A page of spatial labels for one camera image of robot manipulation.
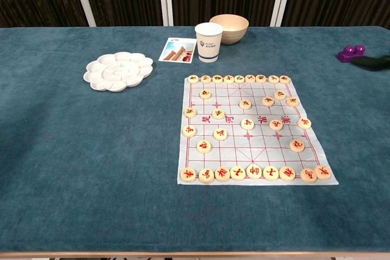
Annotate grey black right robot hand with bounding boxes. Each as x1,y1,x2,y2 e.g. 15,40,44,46
350,55,390,73

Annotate beige bowl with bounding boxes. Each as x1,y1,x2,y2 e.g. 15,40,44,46
209,14,250,45

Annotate building photo postcard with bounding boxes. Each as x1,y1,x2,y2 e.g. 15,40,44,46
158,37,197,64

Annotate teal velvet tablecloth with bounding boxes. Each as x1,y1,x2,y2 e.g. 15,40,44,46
0,26,390,253

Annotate white flower-shaped paint palette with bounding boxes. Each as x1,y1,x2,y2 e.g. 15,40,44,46
83,51,154,93

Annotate white xiangqi board sheet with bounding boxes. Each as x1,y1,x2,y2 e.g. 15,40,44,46
177,76,339,186

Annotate white paper cup blue print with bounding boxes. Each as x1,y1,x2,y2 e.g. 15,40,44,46
194,22,224,63

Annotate purple toy building block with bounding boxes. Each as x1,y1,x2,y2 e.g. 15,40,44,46
336,44,366,64

